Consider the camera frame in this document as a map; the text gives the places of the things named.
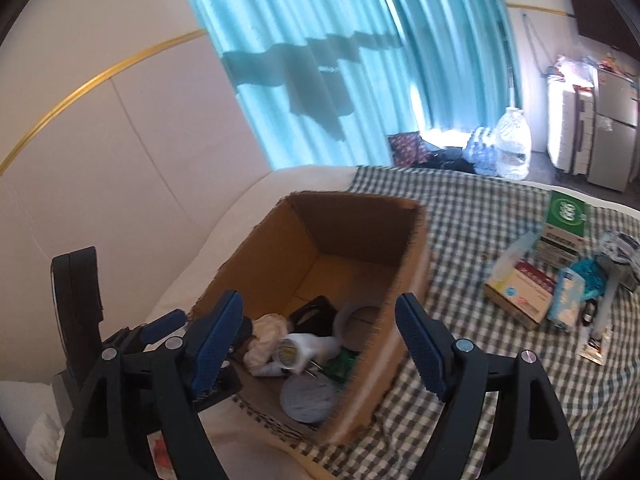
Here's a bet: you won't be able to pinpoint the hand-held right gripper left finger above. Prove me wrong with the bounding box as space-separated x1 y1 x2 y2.
54 289 245 480

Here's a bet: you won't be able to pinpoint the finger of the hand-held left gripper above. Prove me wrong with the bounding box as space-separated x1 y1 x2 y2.
192 365 243 413
102 309 187 356

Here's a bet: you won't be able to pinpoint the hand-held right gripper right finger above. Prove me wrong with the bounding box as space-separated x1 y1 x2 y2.
394 292 582 480

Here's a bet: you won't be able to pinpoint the white tissue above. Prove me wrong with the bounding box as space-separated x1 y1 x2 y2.
245 314 291 376

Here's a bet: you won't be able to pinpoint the green packet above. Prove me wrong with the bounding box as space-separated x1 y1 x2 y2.
330 350 361 383

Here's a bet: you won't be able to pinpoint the white tape roll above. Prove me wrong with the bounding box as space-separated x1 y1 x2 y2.
332 299 383 351

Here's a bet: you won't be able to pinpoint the clear plastic water bottle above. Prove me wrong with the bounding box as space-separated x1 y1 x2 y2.
280 372 336 423

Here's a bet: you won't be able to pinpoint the white bulb lamp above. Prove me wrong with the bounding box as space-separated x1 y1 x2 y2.
272 332 341 376

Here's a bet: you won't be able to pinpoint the black pouch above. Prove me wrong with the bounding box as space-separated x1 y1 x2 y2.
290 296 336 336

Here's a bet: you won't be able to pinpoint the brown cardboard box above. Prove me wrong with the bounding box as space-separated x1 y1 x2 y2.
187 191 433 447

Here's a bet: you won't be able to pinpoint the blue white tissue packet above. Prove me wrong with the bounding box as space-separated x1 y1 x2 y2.
547 267 583 333

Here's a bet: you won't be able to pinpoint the teal medicine sachet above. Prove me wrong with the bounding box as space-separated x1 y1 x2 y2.
570 259 608 301

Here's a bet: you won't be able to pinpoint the green white medicine box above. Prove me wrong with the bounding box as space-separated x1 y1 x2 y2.
532 190 588 266

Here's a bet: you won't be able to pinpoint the flat white orange medicine box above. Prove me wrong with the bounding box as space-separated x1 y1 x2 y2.
484 260 556 330

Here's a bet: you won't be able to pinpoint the pale flat box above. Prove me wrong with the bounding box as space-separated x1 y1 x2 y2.
495 232 543 273

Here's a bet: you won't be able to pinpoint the grey white checkered cloth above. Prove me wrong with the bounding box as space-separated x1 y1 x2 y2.
235 164 640 480

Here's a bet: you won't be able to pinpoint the white printed tube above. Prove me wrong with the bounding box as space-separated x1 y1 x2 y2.
577 260 623 366

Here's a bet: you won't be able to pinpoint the dark clothes pile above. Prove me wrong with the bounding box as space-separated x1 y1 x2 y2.
425 147 473 171

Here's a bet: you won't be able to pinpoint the red patterned bag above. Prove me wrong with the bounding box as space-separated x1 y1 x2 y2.
387 131 431 166

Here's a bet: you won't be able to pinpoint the pack of water bottles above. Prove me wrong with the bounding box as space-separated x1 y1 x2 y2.
462 127 501 176

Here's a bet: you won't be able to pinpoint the silver foil packet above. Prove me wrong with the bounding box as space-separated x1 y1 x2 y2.
600 230 640 291

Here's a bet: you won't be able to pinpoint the large clear water jug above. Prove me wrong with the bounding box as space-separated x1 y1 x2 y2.
495 106 532 180

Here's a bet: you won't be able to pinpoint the white suitcase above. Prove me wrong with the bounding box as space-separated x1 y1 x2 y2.
546 67 576 173

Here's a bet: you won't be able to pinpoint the silver fridge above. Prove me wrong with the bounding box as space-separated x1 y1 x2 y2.
587 67 640 192

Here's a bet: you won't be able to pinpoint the plastic bags on suitcase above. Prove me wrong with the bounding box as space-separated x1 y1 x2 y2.
550 55 596 86

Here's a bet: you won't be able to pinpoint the light teal sheer curtain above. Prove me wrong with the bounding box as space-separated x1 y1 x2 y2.
172 0 416 171

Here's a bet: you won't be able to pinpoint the blue wall cable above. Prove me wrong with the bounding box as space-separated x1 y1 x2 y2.
520 9 551 78

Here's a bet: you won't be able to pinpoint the black wall television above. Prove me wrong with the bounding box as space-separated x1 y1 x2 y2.
564 0 640 53

